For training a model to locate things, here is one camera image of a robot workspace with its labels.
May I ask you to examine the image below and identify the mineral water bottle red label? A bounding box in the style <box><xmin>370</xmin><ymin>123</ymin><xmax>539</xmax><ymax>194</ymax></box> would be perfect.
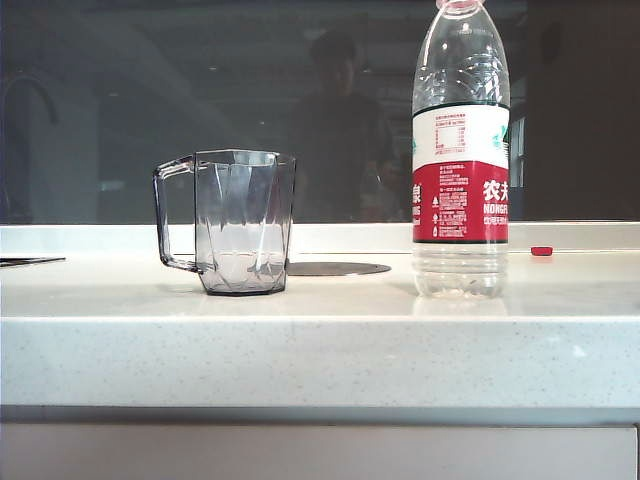
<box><xmin>410</xmin><ymin>0</ymin><xmax>512</xmax><ymax>300</ymax></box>

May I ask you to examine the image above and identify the clear grey faceted mug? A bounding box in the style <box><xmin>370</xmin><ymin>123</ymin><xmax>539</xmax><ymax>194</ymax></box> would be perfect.
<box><xmin>152</xmin><ymin>148</ymin><xmax>297</xmax><ymax>297</ymax></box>

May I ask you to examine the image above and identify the round dark metal disc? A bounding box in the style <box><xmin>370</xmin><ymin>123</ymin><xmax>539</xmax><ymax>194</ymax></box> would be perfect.
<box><xmin>285</xmin><ymin>261</ymin><xmax>393</xmax><ymax>278</ymax></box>

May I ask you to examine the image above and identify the flat dark plate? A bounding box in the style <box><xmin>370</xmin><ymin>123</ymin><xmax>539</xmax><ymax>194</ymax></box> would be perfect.
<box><xmin>0</xmin><ymin>256</ymin><xmax>67</xmax><ymax>268</ymax></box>

